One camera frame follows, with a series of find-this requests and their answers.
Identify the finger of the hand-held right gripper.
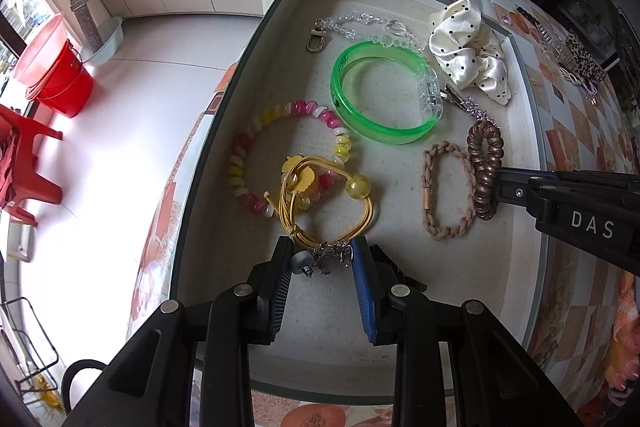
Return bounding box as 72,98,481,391
495,166,552,208
549,170,640,195

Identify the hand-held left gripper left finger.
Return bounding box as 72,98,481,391
62,236,297,427

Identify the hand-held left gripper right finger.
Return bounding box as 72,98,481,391
350,238,583,427

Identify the brown spiral hair tie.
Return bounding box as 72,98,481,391
467,121,503,220

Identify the silver charm chain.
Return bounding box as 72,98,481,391
291,241,353,279

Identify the grey shallow box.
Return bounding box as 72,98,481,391
170,0,551,408

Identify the pink yellow spiral hair tie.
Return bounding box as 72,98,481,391
227,99,353,219

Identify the clear crystal bead chain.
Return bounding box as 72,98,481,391
306,11,428,54

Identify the checked floral tablecloth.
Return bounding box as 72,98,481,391
125,0,640,427

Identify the silver sparkly hair clip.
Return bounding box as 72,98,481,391
442,83,498,124

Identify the cream black hair clip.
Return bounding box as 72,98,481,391
559,66,587,86

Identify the leopard print scrunchie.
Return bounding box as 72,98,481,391
565,31,608,84

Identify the person's foot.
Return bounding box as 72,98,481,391
605,322,640,408

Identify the clear hair claw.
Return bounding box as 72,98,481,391
539,26,573,65

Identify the white polka dot scrunchie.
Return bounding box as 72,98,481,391
427,0,513,108

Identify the black rhinestone hair clip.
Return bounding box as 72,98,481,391
515,6,543,30

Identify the green translucent bangle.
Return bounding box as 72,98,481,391
331,41,445,145

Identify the red plastic stool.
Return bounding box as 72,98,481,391
0,104,65,228

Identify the red plastic bucket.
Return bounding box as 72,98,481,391
25,39,96,118

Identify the light blue basin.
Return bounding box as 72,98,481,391
80,16,125,68

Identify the grey sparkly stick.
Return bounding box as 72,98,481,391
62,0,103,52

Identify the pink translucent basin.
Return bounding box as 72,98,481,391
11,12,68,100

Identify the beige braided hair tie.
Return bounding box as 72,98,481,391
421,141,477,242

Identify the yellow elastic beaded bracelet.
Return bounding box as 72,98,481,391
264,154,376,248

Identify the black hose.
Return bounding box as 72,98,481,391
60,358,108,413

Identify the black wire rack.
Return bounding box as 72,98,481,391
0,297,61,403

